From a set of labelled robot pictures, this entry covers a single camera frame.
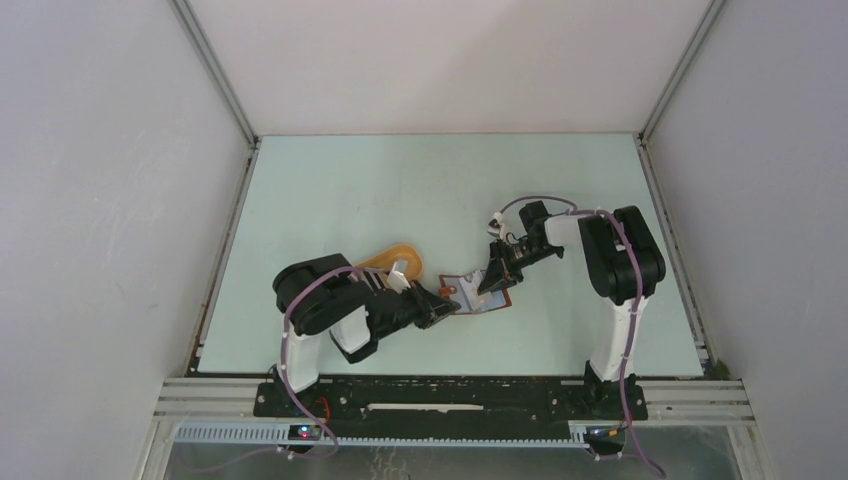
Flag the white striped credit cards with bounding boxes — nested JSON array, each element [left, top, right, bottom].
[[460, 270, 502, 313]]

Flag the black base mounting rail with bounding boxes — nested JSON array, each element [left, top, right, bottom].
[[253, 375, 648, 441]]

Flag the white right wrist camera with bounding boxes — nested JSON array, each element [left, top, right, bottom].
[[487, 211, 517, 245]]

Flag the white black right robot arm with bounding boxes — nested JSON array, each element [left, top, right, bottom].
[[477, 195, 666, 418]]

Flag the orange plastic tray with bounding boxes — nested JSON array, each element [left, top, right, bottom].
[[357, 243, 426, 285]]

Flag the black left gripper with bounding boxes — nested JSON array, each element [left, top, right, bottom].
[[375, 279, 461, 340]]

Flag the brown leather card holder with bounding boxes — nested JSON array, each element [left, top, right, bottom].
[[439, 270, 512, 315]]

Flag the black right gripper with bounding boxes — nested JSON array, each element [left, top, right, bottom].
[[477, 238, 560, 296]]

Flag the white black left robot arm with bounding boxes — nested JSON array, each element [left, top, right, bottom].
[[272, 253, 461, 417]]

